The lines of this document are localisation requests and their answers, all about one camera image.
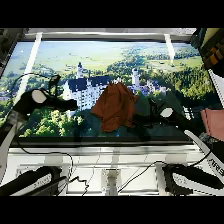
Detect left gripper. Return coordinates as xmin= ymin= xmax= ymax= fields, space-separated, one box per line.
xmin=54 ymin=98 xmax=79 ymax=112

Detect brown shorts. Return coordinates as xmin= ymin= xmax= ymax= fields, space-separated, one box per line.
xmin=91 ymin=82 xmax=140 ymax=134

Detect heap of clothes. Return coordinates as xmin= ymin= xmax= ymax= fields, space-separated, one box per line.
xmin=190 ymin=27 xmax=224 ymax=79

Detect pink garment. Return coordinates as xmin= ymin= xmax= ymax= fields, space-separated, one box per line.
xmin=199 ymin=107 xmax=224 ymax=142

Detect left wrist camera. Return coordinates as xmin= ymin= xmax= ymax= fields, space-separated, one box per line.
xmin=48 ymin=74 xmax=62 ymax=93

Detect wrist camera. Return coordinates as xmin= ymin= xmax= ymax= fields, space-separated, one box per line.
xmin=147 ymin=97 xmax=161 ymax=114
xmin=48 ymin=74 xmax=62 ymax=93

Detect black cable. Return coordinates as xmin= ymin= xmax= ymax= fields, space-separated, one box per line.
xmin=116 ymin=161 xmax=165 ymax=194
xmin=14 ymin=134 xmax=91 ymax=197

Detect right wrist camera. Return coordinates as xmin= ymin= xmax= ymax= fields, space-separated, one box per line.
xmin=147 ymin=97 xmax=161 ymax=114

